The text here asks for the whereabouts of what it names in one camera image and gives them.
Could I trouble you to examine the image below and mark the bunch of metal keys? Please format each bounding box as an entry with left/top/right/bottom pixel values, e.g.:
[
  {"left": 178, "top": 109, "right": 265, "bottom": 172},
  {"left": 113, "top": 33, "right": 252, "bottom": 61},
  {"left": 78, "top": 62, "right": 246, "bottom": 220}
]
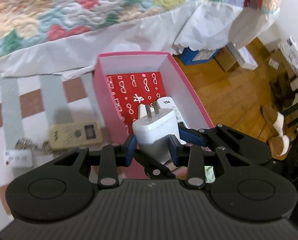
[{"left": 14, "top": 139, "right": 52, "bottom": 153}]

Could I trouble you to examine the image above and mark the brown fleece slipper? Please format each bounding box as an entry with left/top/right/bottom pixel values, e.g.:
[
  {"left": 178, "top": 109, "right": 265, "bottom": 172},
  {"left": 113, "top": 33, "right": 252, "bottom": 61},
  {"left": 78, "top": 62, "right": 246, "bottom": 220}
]
[
  {"left": 261, "top": 105, "right": 285, "bottom": 137},
  {"left": 269, "top": 135, "right": 290, "bottom": 158}
]

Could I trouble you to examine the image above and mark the yellowed remote control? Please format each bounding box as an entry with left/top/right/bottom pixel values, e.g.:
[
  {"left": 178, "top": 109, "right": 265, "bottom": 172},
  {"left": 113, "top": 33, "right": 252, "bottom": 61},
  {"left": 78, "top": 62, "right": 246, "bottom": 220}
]
[{"left": 48, "top": 121, "right": 102, "bottom": 151}]

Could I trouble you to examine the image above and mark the pink cardboard box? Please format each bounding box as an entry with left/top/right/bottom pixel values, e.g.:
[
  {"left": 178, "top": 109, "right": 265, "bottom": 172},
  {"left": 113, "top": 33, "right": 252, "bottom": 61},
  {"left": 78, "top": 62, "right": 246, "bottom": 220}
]
[{"left": 92, "top": 51, "right": 215, "bottom": 180}]

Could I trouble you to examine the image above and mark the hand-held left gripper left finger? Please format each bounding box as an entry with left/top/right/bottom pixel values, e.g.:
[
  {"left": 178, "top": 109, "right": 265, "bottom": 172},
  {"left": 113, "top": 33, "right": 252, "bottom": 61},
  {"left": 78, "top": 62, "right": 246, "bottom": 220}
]
[{"left": 53, "top": 134, "right": 137, "bottom": 188}]

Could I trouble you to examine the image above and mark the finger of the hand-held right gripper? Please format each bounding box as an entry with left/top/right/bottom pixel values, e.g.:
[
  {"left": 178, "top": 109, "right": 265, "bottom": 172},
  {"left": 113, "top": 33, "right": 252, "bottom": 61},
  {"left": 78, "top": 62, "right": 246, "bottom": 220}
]
[
  {"left": 135, "top": 149, "right": 176, "bottom": 180},
  {"left": 178, "top": 124, "right": 273, "bottom": 167}
]

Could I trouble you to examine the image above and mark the white remote control with screen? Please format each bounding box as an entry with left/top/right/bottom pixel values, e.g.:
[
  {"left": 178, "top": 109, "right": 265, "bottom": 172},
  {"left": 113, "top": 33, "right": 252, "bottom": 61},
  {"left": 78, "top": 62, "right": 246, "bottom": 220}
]
[{"left": 156, "top": 96, "right": 188, "bottom": 130}]

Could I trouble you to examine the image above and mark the brown cardboard box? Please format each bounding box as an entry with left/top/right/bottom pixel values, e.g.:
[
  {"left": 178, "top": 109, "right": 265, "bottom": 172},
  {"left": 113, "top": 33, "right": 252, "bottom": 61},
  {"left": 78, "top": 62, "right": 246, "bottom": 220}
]
[{"left": 215, "top": 47, "right": 239, "bottom": 72}]

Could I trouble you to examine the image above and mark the labelled cardboard box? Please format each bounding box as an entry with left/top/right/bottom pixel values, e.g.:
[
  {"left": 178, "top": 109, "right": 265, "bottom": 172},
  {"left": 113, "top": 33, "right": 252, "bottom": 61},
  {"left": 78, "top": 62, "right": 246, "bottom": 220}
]
[{"left": 264, "top": 39, "right": 289, "bottom": 68}]

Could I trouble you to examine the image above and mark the red printed box liner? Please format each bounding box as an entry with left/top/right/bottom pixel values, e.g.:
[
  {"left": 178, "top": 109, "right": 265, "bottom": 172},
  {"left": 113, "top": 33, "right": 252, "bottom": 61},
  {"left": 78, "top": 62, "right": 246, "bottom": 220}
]
[{"left": 105, "top": 71, "right": 168, "bottom": 137}]

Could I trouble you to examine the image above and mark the dark brown fuzzy slipper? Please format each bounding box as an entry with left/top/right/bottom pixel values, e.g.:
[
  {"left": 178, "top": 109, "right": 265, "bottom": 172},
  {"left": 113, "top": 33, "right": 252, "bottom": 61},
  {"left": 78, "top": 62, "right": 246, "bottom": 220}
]
[{"left": 270, "top": 71, "right": 295, "bottom": 107}]

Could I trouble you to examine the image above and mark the grey brown checkered mat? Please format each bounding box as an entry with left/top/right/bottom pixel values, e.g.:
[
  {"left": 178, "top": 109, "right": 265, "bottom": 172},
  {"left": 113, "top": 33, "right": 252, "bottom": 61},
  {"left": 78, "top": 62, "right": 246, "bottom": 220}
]
[{"left": 0, "top": 65, "right": 129, "bottom": 230}]

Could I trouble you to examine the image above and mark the blue cardboard box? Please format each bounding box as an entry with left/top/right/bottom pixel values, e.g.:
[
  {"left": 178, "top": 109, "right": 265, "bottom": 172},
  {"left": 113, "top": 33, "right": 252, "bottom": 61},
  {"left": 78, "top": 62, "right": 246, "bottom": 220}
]
[{"left": 180, "top": 46, "right": 223, "bottom": 65}]

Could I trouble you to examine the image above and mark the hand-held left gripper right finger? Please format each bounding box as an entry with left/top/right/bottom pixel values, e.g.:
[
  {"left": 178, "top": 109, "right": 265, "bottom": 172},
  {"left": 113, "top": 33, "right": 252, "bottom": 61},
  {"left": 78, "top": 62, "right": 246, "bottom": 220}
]
[{"left": 168, "top": 134, "right": 252, "bottom": 188}]

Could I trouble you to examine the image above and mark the white printed box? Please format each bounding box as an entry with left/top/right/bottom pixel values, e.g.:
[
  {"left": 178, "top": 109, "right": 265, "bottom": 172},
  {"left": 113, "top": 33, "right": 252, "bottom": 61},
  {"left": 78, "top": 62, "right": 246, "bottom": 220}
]
[{"left": 277, "top": 36, "right": 298, "bottom": 73}]

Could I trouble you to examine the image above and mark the long white box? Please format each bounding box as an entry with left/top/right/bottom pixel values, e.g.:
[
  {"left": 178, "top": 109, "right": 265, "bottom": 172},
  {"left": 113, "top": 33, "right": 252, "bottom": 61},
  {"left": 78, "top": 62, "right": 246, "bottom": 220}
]
[{"left": 226, "top": 41, "right": 259, "bottom": 70}]

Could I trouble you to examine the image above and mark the white bed sheet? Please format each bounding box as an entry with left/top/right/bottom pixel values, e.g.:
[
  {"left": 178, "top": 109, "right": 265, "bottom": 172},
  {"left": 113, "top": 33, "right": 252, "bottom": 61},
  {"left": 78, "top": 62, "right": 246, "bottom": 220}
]
[{"left": 0, "top": 0, "right": 277, "bottom": 78}]

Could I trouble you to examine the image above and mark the floral quilted bedspread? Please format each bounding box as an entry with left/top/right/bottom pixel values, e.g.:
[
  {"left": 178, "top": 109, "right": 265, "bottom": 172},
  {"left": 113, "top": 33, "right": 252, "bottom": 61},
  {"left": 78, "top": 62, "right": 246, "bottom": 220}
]
[{"left": 0, "top": 0, "right": 282, "bottom": 65}]

